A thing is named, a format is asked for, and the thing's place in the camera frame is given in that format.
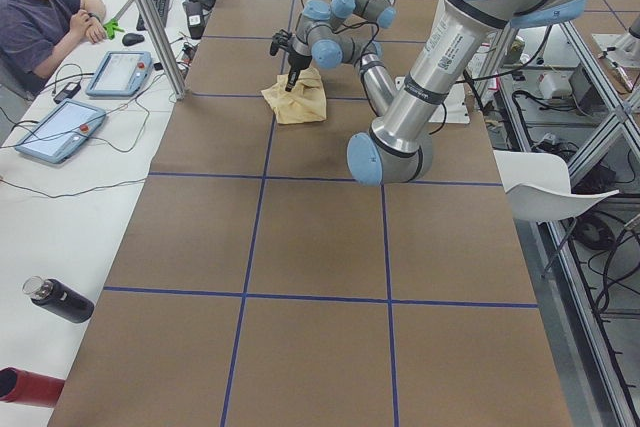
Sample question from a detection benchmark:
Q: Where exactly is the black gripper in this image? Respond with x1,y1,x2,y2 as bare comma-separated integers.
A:
285,52,310,92

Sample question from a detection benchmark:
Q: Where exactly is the beige long sleeve shirt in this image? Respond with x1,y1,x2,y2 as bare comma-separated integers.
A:
261,67,327,125

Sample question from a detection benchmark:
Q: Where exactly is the black keyboard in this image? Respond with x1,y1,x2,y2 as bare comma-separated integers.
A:
135,0,173,32

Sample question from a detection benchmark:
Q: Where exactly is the black computer mouse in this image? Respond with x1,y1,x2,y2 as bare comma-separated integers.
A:
121,33,145,47

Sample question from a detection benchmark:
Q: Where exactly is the far blue teach pendant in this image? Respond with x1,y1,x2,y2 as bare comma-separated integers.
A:
85,51,153,98

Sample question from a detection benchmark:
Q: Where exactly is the blue teach pendant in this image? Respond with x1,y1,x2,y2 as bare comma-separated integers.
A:
14,99,107,164
85,51,153,98

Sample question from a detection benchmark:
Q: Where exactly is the green plastic tool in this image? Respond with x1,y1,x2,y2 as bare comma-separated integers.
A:
103,18,124,40

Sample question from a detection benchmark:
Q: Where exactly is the near blue teach pendant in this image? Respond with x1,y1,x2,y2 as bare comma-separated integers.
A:
14,99,107,164

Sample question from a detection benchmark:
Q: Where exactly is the seated person dark shirt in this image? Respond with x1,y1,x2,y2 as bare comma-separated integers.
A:
1,0,107,95

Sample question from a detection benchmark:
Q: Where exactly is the white curved panel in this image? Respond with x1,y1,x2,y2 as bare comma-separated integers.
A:
493,150,620,222

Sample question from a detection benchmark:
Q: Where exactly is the black water bottle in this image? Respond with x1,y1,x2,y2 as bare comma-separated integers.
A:
22,276,94,324

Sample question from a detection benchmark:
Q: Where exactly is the red cylinder bottle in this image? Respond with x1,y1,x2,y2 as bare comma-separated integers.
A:
1,367,65,408

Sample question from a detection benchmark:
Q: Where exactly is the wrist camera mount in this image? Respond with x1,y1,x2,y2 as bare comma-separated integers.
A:
269,29,293,56

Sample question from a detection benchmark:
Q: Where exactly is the white pedestal base plate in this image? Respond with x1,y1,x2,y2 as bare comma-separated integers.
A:
394,75,472,125

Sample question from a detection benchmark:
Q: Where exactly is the aluminium frame post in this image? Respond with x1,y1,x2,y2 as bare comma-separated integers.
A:
135,0,186,100

